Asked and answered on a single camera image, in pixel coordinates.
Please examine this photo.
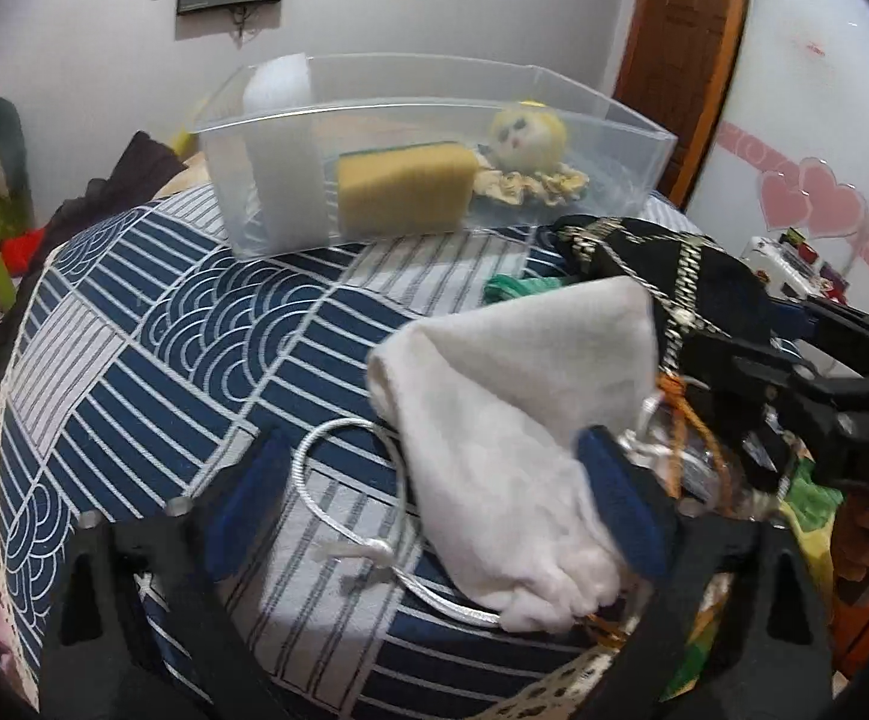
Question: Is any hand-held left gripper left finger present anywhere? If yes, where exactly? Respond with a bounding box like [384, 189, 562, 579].
[40, 427, 296, 720]

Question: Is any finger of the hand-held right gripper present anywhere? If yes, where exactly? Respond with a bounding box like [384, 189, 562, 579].
[693, 336, 811, 492]
[765, 296, 869, 377]

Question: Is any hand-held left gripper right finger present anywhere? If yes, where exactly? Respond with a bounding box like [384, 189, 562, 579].
[576, 426, 837, 720]

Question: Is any black embroidered cloth pouch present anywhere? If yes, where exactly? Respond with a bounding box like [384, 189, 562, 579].
[550, 214, 781, 383]

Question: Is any white drawstring cloth pouch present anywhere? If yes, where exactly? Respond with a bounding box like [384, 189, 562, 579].
[288, 274, 661, 635]

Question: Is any clear plastic container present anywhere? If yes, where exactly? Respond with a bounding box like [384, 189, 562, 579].
[193, 52, 679, 262]

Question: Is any person's right hand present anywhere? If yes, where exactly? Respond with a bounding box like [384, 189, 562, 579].
[843, 502, 869, 590]

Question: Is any white red toy vehicle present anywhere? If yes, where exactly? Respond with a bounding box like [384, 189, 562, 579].
[742, 232, 853, 305]

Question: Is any green yellow printed cloth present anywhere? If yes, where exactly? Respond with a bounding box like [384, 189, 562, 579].
[663, 457, 844, 698]

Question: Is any blue white patterned blanket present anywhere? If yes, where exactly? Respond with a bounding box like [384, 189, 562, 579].
[0, 184, 706, 720]

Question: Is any spotted beige cloth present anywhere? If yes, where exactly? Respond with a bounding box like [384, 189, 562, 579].
[472, 641, 634, 720]

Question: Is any green yarn bundle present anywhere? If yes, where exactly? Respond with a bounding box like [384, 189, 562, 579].
[486, 272, 572, 308]

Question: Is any yellow-headed cloth doll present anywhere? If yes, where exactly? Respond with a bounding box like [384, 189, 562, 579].
[472, 105, 592, 207]

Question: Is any red cloth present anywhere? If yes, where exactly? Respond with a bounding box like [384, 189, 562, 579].
[0, 229, 52, 276]

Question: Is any dark clothing heap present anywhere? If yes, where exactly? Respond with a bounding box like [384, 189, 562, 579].
[48, 130, 190, 242]

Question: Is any white foam block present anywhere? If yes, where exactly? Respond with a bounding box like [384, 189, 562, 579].
[241, 52, 331, 254]

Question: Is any yellow green sponge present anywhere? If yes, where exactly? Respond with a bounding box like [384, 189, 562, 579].
[335, 141, 479, 237]

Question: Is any clear pouch with orange cord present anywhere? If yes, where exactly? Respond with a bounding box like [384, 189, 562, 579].
[625, 375, 792, 522]

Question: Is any pink heart wall sticker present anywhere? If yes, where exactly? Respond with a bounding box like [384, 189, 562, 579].
[759, 156, 869, 235]

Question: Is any wooden door frame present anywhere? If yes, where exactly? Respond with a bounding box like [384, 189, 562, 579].
[613, 0, 755, 208]

